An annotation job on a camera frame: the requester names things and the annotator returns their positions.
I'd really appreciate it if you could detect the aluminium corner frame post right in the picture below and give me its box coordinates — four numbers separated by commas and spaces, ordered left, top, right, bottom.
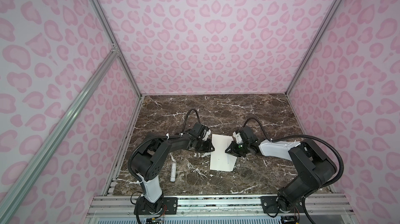
285, 0, 345, 98

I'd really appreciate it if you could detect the white glue stick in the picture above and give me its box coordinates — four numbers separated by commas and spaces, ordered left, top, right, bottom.
170, 162, 177, 182

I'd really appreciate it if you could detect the aluminium diagonal frame bar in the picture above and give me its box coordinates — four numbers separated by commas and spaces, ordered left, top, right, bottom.
1, 50, 119, 224

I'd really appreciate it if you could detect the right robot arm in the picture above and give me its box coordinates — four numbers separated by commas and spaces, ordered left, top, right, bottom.
225, 126, 344, 213

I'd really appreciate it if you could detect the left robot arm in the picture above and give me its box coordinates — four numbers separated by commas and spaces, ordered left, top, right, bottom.
127, 123, 215, 215

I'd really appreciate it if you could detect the black left corrugated cable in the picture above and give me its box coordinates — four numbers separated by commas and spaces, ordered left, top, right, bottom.
127, 108, 202, 175

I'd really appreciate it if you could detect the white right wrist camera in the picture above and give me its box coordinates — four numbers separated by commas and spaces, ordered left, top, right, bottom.
232, 131, 243, 144

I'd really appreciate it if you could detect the cream white envelope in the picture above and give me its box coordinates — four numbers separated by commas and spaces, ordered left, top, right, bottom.
210, 134, 237, 172

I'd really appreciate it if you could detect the black corrugated cable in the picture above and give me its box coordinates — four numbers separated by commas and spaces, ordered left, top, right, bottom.
127, 108, 202, 175
243, 117, 344, 189

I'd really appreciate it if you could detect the aluminium corner frame post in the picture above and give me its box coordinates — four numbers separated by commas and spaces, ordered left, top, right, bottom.
285, 0, 345, 98
89, 0, 142, 99

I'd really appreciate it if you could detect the aluminium corner frame post left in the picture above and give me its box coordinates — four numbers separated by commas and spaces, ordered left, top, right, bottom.
89, 0, 142, 99

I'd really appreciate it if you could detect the black right corrugated cable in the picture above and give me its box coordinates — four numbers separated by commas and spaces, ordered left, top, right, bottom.
243, 117, 344, 189

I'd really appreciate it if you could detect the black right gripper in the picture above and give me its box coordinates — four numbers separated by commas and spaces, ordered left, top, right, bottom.
223, 140, 250, 158

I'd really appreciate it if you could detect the metal base rail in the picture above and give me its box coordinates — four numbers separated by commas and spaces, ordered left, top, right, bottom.
84, 194, 358, 224

